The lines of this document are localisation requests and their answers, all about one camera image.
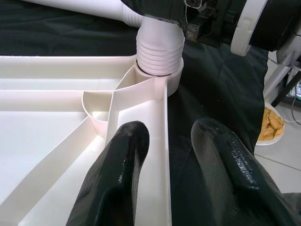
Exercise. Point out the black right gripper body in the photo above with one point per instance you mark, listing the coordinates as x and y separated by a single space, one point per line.
209 18

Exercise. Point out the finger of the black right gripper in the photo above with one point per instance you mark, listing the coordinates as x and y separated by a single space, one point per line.
155 9

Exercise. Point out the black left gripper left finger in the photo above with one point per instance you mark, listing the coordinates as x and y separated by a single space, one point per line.
113 179

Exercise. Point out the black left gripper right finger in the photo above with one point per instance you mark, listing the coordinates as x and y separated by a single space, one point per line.
230 179

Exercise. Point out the white plastic children table top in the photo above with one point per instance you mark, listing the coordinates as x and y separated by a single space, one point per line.
47 131

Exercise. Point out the black tablecloth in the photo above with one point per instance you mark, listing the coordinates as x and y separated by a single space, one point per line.
223 82

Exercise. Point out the yellow cloth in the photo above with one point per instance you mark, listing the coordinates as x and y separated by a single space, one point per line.
270 122

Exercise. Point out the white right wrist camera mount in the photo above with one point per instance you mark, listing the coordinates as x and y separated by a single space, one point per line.
244 26

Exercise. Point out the black metal frame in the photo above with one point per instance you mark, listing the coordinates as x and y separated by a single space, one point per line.
285 90

